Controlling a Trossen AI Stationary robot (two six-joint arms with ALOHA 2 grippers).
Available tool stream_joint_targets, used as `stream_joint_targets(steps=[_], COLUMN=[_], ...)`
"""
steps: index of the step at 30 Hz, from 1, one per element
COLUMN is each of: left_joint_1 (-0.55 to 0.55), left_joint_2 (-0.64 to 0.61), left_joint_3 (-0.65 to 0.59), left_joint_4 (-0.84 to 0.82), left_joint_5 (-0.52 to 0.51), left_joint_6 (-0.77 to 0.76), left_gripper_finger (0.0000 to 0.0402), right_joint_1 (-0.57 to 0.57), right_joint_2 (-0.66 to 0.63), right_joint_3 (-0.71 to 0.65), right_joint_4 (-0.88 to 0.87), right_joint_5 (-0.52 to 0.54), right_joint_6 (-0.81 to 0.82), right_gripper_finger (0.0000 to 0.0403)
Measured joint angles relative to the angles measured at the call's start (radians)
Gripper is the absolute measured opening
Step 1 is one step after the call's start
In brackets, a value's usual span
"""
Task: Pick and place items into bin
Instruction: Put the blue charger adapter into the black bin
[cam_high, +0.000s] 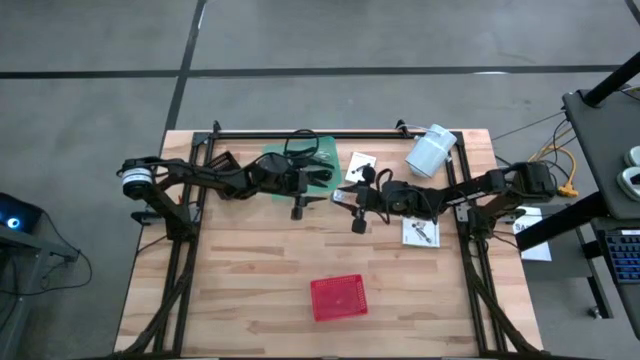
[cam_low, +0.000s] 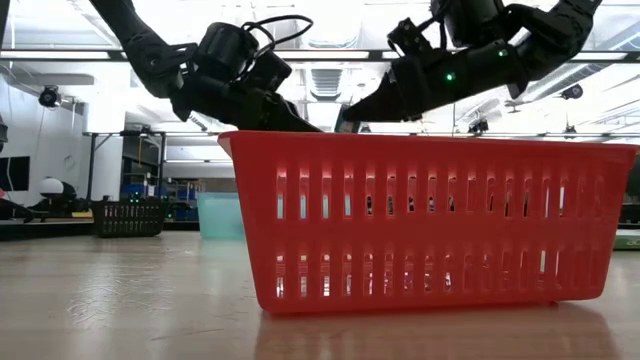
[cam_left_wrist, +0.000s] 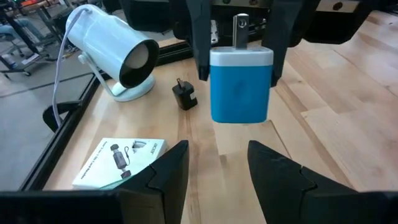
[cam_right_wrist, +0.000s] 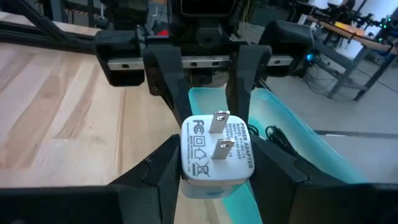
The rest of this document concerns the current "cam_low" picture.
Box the small dark packaged item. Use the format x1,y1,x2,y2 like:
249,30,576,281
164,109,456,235
333,103,362,134

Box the black slotted basket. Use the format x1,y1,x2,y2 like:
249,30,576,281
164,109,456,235
91,198,169,239

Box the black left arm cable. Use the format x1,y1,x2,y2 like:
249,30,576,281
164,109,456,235
239,14,315,51

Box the black wall monitor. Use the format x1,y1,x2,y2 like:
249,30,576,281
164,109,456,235
0,156,31,192

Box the teal translucent plastic bin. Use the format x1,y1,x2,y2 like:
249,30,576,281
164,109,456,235
196,192,246,240

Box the red slotted plastic basket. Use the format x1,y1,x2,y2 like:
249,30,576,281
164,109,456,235
217,130,640,316

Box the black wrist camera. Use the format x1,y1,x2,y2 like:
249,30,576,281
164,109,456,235
387,17,434,59
247,49,294,96

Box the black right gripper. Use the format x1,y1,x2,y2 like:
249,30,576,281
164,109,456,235
344,49,481,123

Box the black overhead light beam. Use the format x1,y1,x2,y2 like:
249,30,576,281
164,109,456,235
0,49,640,63

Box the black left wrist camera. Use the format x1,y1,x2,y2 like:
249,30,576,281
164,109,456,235
247,49,294,96

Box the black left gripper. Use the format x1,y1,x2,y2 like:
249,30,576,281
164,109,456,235
172,74,322,133

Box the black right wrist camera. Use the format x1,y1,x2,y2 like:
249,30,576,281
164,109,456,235
387,17,434,59

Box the black shelving rack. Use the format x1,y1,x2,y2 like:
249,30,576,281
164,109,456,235
82,130,169,201

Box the green flat box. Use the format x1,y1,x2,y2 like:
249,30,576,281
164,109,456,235
613,229,640,252

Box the white globe lamp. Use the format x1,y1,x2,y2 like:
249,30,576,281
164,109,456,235
38,177,65,197

